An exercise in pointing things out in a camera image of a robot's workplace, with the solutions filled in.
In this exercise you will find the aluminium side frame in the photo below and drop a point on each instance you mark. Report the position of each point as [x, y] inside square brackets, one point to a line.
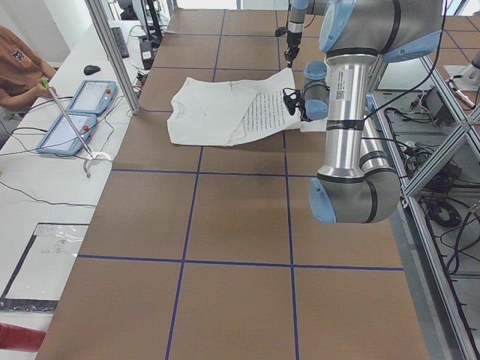
[428, 115]

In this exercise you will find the person in orange shirt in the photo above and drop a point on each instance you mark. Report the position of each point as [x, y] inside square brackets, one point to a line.
[22, 71]

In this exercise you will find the upper teach pendant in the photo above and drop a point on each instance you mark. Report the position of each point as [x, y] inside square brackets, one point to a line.
[93, 97]

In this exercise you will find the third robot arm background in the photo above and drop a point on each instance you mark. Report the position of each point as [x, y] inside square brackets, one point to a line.
[471, 72]

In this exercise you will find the black keyboard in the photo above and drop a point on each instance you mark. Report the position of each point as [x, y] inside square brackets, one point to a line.
[120, 42]

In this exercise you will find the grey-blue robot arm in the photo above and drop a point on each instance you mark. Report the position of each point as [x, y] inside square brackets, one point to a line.
[355, 184]
[297, 12]

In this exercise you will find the white long-sleeve printed shirt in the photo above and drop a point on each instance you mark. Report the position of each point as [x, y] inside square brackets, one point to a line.
[233, 113]

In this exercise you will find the clear plastic bag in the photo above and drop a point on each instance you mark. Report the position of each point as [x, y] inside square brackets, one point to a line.
[37, 282]

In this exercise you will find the black computer mouse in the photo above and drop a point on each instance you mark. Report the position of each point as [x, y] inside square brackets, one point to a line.
[91, 69]

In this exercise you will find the teach pendant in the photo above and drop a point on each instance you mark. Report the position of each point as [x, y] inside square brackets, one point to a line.
[61, 139]
[93, 97]

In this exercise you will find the aluminium frame post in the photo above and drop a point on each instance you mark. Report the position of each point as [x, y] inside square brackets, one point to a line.
[102, 27]

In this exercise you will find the lower teach pendant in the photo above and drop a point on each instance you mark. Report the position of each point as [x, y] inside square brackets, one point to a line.
[61, 139]

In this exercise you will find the metal rod with hook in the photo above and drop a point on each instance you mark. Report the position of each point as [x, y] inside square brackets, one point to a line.
[92, 155]

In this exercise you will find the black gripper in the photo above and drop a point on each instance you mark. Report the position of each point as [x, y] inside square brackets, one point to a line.
[303, 114]
[292, 40]

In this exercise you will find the red cylinder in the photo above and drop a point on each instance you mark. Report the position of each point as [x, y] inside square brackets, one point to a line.
[18, 338]

